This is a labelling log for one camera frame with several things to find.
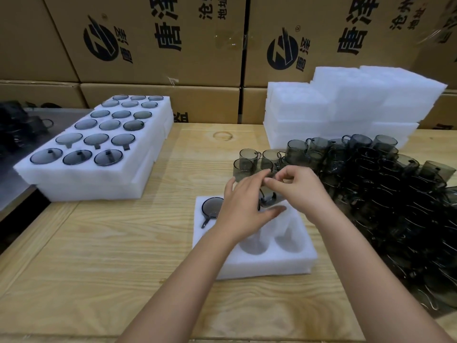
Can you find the person's right hand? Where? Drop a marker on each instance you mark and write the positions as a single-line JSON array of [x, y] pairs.
[[307, 192]]

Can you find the person's left hand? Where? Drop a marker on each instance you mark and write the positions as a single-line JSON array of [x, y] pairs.
[[242, 210]]

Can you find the pile of smoky glass mugs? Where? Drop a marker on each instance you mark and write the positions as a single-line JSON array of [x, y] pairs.
[[392, 189]]

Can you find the stack of white foam trays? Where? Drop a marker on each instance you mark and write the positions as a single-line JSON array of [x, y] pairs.
[[339, 103]]

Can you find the dark mugs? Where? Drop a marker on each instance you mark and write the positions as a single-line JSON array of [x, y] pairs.
[[18, 125]]

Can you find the person's right forearm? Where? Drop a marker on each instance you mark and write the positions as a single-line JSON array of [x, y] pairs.
[[382, 282]]

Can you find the person's left forearm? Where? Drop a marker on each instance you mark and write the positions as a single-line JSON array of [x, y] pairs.
[[178, 292]]

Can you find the black round object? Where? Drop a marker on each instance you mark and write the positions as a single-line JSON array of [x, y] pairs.
[[50, 105]]

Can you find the stainless steel table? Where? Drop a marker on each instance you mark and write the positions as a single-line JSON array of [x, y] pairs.
[[10, 189]]

